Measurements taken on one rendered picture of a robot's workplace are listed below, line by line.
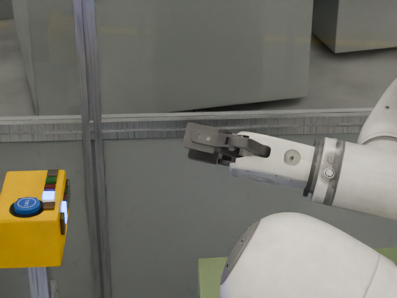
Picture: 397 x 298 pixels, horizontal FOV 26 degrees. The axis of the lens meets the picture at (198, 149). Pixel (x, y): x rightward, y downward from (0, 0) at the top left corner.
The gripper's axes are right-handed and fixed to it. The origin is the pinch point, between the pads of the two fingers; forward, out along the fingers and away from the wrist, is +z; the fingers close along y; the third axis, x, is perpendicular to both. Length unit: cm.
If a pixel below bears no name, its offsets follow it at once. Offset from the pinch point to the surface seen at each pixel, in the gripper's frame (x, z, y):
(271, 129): 17, -8, 70
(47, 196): -9.6, 23.4, 25.9
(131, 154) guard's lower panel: 5, 19, 71
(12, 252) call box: -19.4, 26.2, 24.3
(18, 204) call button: -12.0, 26.9, 22.8
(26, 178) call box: -7.3, 28.9, 31.2
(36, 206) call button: -11.6, 23.9, 22.8
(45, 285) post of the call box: -23.8, 22.7, 36.6
